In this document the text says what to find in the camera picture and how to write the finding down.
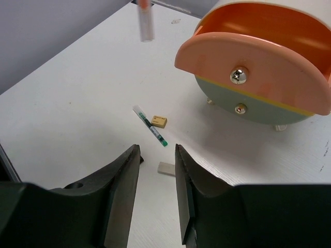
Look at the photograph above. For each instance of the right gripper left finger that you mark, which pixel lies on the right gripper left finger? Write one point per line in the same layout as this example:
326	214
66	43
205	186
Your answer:
95	211

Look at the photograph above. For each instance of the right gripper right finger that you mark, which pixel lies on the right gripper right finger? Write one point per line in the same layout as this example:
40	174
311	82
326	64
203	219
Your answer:
213	213

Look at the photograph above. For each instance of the green clear pen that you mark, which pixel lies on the green clear pen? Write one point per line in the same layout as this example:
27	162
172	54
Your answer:
153	130

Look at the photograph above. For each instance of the orange top drawer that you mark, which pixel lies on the orange top drawer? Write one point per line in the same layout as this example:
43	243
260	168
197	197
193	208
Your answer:
280	51

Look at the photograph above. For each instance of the orange clear pen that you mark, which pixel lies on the orange clear pen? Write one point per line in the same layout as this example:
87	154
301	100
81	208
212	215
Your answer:
145	20

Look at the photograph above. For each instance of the grey white eraser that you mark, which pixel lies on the grey white eraser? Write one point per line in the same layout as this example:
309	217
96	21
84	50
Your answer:
166	169

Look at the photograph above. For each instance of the small tan eraser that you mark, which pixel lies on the small tan eraser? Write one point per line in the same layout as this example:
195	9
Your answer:
159	121

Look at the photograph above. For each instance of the grey-green bottom drawer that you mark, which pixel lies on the grey-green bottom drawer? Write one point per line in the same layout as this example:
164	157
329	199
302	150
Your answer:
247	107

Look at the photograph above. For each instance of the yellow middle drawer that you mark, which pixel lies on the yellow middle drawer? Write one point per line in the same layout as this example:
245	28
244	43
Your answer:
264	99

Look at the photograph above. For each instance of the small clear tape piece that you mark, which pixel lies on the small clear tape piece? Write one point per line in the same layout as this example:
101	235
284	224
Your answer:
176	21

